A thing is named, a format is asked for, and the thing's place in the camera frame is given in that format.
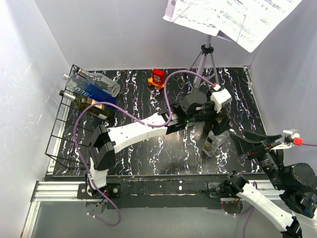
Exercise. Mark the clear glass bottle top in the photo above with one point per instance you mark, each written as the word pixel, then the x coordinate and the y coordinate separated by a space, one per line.
pixel 101 81

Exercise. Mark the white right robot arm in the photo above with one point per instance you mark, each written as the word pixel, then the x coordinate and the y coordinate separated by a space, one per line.
pixel 291 201

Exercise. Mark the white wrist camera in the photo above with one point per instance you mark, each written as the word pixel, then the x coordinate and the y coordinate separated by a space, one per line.
pixel 291 138
pixel 221 97

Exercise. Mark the black metal base frame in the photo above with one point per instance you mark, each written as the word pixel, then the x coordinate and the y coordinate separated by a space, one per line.
pixel 170 191

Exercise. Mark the aluminium rail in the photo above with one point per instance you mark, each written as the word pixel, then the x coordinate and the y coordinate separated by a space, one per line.
pixel 48 191

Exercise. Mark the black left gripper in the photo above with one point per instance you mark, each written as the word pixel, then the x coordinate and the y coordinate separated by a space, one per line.
pixel 215 114

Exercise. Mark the blue clear vodka bottle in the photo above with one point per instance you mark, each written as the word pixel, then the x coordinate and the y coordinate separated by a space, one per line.
pixel 82 87

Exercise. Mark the lilac music stand tripod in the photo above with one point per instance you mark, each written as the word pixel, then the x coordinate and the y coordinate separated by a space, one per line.
pixel 201 59

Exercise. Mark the clear square liquor bottle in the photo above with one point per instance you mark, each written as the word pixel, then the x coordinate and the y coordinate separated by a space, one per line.
pixel 214 142

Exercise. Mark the black wire wine rack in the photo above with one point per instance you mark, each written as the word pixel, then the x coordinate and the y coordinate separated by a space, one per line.
pixel 61 146

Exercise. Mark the white sheet music pages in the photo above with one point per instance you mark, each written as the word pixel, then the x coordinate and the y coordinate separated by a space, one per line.
pixel 246 22

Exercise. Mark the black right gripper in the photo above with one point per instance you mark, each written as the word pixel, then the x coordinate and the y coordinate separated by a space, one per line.
pixel 243 145

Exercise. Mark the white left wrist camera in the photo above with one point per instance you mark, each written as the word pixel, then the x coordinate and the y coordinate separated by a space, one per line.
pixel 221 97

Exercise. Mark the red yellow toy brick car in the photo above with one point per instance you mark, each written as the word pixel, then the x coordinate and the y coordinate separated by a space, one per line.
pixel 157 79

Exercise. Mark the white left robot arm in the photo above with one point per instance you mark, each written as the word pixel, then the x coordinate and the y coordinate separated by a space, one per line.
pixel 105 143

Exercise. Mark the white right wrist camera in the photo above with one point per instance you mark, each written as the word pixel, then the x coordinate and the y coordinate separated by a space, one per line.
pixel 291 138

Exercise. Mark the clear round glass bottle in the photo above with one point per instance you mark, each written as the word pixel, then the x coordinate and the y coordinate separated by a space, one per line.
pixel 196 87

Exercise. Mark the dark red wine bottle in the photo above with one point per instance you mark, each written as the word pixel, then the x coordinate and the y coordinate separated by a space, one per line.
pixel 209 124

